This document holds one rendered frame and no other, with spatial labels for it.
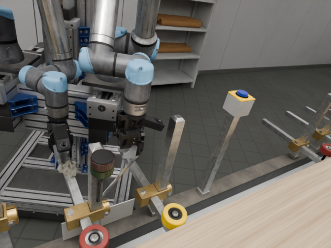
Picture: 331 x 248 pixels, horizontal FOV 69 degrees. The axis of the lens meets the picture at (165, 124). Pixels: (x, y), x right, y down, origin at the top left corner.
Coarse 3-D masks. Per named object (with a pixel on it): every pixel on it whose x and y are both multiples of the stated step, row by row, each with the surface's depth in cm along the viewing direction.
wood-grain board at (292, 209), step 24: (312, 168) 110; (264, 192) 92; (288, 192) 94; (312, 192) 97; (216, 216) 79; (240, 216) 81; (264, 216) 82; (288, 216) 84; (312, 216) 86; (168, 240) 69; (192, 240) 70; (216, 240) 72; (240, 240) 73; (264, 240) 75; (288, 240) 76; (312, 240) 78
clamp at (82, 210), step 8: (104, 200) 80; (72, 208) 75; (80, 208) 75; (88, 208) 76; (104, 208) 77; (64, 216) 76; (72, 216) 73; (80, 216) 73; (88, 216) 75; (96, 216) 77; (72, 224) 73
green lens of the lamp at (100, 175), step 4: (112, 168) 61; (92, 172) 60; (96, 172) 59; (100, 172) 59; (104, 172) 59; (108, 172) 60; (112, 172) 62; (96, 176) 60; (100, 176) 60; (104, 176) 60; (108, 176) 61
